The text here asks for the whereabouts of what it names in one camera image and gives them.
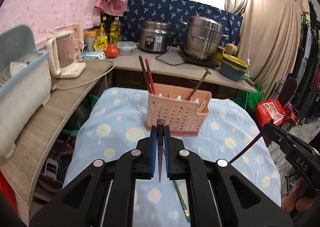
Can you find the green chopstick gold band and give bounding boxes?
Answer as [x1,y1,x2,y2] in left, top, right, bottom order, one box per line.
[173,180,190,223]

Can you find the dark red chopstick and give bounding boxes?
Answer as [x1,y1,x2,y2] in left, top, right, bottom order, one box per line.
[229,132,263,163]

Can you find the white ceramic soup spoon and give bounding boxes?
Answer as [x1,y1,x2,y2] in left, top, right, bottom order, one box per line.
[197,100,207,113]

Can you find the pink perforated utensil holder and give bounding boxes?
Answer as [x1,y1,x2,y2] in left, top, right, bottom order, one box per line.
[145,83,212,136]

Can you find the dark brown-red chopstick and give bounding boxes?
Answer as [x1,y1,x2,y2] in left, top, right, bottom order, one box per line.
[157,119,165,182]

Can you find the brown chopstick gold band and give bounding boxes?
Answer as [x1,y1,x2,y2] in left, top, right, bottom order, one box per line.
[187,68,211,100]

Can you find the bright red chopstick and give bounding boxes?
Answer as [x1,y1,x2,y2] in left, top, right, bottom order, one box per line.
[145,59,156,94]

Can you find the person right hand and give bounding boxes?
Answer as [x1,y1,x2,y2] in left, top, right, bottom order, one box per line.
[281,177,315,213]

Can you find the red plastic bag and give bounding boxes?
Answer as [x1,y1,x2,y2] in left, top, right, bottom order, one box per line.
[254,99,298,129]

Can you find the dark metal chair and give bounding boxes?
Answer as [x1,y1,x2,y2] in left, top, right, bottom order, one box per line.
[267,77,297,107]

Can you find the green plastic bag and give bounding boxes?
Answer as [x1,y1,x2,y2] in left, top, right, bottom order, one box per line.
[232,86,263,113]

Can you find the blue yellow stacked basins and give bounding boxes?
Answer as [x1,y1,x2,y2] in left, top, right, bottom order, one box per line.
[220,54,248,82]

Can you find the beige curtain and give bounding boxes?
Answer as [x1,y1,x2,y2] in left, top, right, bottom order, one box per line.
[225,0,301,97]

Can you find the black induction cooktop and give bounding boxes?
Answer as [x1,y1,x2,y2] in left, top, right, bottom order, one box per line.
[180,48,219,69]

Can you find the yellow sponge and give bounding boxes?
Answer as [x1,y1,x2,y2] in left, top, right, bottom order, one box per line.
[224,43,238,55]

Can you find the white dish drainer box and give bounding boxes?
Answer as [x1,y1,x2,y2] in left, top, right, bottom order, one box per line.
[1,25,52,158]

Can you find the wet wipes pack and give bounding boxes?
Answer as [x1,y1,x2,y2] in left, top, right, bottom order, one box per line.
[81,51,107,60]

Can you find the red tomato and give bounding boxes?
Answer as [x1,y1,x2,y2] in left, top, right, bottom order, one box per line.
[105,44,119,58]

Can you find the clear food container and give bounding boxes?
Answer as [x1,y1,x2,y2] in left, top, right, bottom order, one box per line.
[116,41,137,55]

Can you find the white pink electric kettle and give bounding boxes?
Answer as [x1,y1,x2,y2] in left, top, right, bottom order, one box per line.
[46,23,86,79]

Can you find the stainless steel steamer pot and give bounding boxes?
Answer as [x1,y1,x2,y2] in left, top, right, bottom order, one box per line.
[184,16,226,60]

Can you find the white tin can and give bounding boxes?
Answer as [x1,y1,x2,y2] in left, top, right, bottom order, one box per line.
[84,31,97,52]

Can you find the cooking oil bottle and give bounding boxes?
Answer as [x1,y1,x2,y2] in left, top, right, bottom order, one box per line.
[109,17,122,44]

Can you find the silver rice cooker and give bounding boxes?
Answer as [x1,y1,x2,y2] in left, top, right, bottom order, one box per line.
[139,20,171,53]

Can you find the navy patterned cloth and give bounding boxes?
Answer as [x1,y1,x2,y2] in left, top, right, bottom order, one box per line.
[120,0,242,47]

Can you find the black power cord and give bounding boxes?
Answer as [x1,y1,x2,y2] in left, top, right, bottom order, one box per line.
[155,45,187,67]

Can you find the pink dotted wall cloth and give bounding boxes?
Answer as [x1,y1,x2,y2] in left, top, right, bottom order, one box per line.
[1,0,100,49]

